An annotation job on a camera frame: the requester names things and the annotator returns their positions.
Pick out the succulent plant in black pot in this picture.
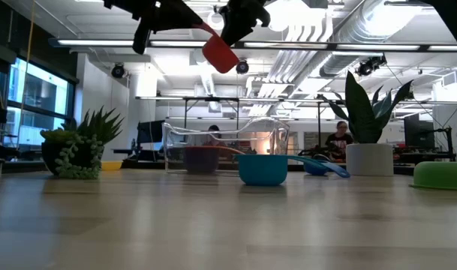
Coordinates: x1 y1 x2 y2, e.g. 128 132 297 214
39 106 125 180

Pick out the white hanging ring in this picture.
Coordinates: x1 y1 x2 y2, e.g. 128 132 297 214
206 10 226 31

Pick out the clear plastic basket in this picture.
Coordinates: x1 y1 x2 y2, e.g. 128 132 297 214
162 116 291 177

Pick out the person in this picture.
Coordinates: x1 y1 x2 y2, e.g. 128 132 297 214
324 120 355 161
202 124 225 148

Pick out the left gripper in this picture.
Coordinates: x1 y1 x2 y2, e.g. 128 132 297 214
102 0 205 56

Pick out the snake plant in white pot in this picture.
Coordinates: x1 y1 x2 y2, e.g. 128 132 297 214
317 70 415 177

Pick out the black computer monitor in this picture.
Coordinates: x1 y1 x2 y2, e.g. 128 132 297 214
403 113 436 150
137 119 165 146

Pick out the large window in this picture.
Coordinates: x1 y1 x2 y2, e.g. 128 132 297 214
0 55 77 151

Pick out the long overhead light bar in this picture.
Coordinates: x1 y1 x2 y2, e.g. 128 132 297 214
47 37 457 53

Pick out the light blue measuring cup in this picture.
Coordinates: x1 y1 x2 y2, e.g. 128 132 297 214
235 153 329 188

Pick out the black ceiling camera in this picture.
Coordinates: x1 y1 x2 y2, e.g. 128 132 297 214
235 58 250 75
110 61 126 80
355 54 388 77

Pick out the black background table frame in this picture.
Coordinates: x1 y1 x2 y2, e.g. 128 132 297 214
136 95 326 131

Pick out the red measuring cup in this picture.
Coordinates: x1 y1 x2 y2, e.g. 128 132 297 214
192 22 241 75

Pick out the small blue measuring cup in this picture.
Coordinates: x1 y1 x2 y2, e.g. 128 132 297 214
302 159 351 179

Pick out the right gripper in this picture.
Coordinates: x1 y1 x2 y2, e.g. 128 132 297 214
219 0 271 47

